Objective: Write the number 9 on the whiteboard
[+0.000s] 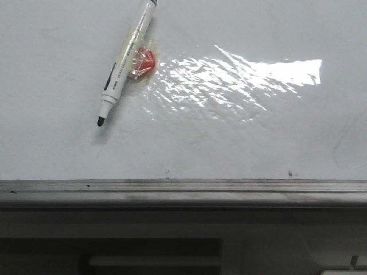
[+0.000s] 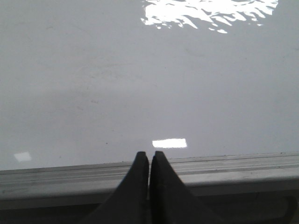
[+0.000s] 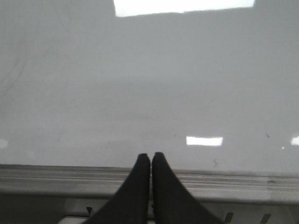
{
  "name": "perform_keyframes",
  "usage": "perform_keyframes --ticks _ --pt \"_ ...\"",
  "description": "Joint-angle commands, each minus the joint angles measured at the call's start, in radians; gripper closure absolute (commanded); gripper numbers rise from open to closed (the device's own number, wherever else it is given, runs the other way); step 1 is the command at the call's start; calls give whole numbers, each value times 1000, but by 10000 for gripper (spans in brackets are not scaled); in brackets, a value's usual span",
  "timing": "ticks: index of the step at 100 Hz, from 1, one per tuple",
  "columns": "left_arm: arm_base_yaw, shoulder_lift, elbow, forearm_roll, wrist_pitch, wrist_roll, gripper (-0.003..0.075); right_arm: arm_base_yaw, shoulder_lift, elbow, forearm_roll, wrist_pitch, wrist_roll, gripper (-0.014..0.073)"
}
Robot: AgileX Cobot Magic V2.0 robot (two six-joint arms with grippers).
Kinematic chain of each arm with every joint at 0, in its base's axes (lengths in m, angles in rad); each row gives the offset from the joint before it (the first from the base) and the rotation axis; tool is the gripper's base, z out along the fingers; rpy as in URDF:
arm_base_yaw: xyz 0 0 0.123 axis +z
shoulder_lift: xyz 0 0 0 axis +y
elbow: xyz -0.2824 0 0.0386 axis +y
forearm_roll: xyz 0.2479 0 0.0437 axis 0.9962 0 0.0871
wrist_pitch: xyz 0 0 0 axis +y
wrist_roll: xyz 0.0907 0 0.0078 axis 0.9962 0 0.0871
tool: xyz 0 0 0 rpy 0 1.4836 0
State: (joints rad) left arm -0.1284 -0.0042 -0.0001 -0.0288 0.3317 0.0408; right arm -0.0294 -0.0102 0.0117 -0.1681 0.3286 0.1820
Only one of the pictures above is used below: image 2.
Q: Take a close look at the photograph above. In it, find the white whiteboard with aluminium frame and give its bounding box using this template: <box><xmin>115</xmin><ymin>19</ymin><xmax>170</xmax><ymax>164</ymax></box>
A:
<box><xmin>0</xmin><ymin>0</ymin><xmax>299</xmax><ymax>210</ymax></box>

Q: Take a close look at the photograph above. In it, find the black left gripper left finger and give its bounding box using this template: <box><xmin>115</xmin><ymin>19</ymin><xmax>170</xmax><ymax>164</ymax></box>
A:
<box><xmin>80</xmin><ymin>152</ymin><xmax>149</xmax><ymax>224</ymax></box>

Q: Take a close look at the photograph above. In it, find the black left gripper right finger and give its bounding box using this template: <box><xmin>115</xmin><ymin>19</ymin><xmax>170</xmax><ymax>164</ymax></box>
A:
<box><xmin>149</xmin><ymin>151</ymin><xmax>224</xmax><ymax>224</ymax></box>

